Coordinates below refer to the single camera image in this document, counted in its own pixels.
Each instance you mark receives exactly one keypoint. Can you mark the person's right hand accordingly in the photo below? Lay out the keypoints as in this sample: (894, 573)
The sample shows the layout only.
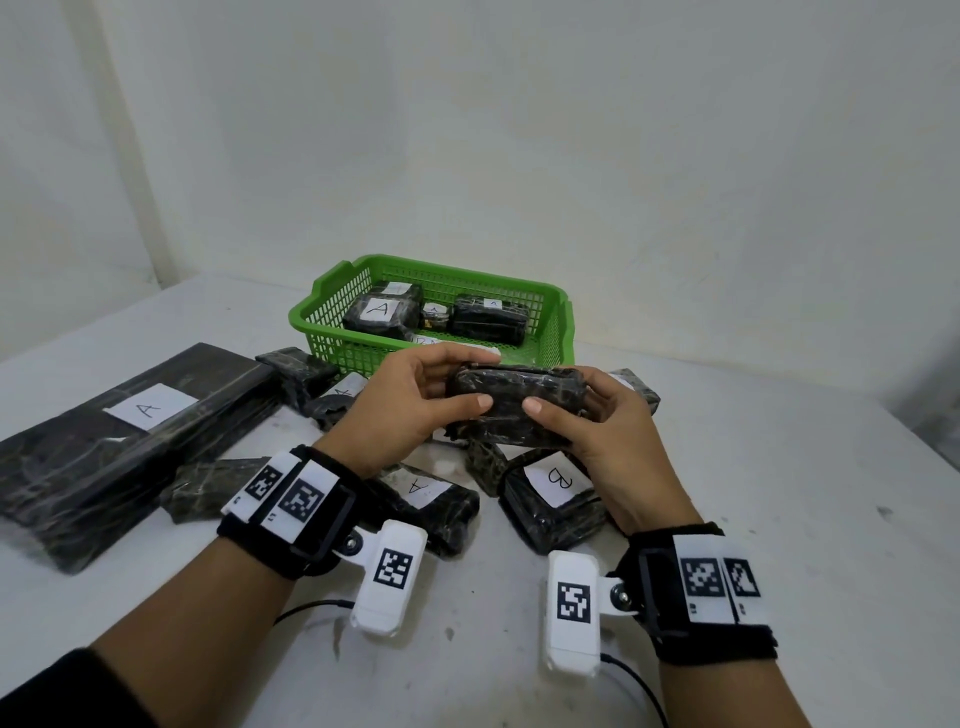
(630, 457)

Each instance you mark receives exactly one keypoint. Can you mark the person's left hand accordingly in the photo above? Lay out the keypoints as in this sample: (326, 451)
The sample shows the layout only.
(390, 412)

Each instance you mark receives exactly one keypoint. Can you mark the black packet labelled A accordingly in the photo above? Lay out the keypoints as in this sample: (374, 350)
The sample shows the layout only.
(379, 315)

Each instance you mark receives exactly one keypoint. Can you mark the green plastic mesh basket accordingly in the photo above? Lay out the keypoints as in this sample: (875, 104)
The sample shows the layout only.
(330, 330)

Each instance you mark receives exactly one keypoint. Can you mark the small packet blue A label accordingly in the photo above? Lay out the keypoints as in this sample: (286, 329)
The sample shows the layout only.
(435, 315)

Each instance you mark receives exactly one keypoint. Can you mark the black packet red-marked label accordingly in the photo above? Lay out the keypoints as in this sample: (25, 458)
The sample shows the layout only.
(401, 289)

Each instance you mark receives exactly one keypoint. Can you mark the long black packet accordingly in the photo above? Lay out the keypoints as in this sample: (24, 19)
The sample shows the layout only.
(487, 322)

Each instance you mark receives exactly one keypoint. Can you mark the pile of black packets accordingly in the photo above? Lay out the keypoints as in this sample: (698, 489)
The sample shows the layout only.
(90, 457)

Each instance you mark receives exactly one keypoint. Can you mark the person's left forearm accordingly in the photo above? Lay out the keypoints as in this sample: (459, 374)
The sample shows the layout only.
(180, 645)

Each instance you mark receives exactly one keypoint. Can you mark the person's right forearm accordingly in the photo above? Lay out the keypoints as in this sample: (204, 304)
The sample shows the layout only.
(727, 694)

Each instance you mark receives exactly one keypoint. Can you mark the black left wristband with markers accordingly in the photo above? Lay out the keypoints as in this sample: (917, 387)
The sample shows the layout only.
(300, 502)

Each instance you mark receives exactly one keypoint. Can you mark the black wristband with markers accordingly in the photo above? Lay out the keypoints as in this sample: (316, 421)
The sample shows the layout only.
(300, 502)
(705, 592)

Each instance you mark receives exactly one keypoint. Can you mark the black right wristband with markers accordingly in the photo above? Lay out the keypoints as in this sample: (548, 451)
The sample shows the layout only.
(705, 592)

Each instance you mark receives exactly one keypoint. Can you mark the black packet labelled B near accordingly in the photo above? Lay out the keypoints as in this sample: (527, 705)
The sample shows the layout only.
(637, 675)

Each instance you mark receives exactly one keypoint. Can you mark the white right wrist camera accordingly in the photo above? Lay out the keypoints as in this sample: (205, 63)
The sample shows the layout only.
(574, 607)

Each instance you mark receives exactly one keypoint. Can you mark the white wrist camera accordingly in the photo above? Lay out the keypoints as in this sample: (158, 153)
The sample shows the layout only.
(574, 607)
(390, 577)

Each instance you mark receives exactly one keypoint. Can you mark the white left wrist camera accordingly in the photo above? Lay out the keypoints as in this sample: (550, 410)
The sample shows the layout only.
(390, 577)

